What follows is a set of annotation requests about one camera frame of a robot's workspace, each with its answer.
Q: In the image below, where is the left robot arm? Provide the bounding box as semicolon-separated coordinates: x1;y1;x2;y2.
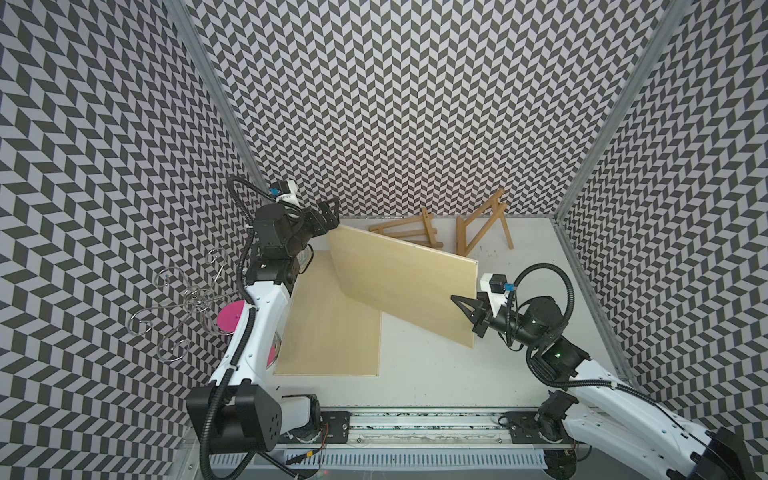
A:
186;198;339;455

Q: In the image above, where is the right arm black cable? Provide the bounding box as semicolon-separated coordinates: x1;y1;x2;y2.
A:
503;262;745;480

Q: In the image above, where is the aluminium corner post right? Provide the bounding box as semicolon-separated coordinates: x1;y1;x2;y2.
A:
552;0;693;224

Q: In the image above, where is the wooden easel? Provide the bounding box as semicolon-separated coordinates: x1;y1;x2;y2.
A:
455;188;514;257
368;207;444;249

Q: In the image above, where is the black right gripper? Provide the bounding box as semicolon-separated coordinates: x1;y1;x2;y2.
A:
451;289;543;350

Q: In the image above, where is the plywood board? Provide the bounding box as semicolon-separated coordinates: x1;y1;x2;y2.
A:
326;225;478;348
275;251;381;377

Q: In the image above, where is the silver wire rack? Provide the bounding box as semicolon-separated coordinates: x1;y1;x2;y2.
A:
124;248;234;364

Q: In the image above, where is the flat wooden easel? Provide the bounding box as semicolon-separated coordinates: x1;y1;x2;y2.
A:
368;207;444;249

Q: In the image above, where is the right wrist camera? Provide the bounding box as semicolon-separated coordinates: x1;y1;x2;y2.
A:
479;273;516;296

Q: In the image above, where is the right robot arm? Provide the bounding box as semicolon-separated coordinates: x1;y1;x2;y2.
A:
451;284;757;479

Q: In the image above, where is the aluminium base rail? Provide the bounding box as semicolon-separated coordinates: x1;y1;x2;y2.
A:
173;407;691;480

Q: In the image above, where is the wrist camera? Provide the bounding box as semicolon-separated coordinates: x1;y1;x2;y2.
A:
269;180;299;206
479;273;516;296

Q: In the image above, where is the pink egg-shaped container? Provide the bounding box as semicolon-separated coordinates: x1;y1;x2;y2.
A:
215;299;280;368

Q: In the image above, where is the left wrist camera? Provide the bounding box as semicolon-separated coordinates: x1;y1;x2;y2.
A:
269;180;299;206

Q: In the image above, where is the aluminium corner post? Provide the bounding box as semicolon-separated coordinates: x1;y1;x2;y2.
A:
163;0;267;191
552;0;693;224

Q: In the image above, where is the aluminium corner post left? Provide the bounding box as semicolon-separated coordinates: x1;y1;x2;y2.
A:
163;0;267;191

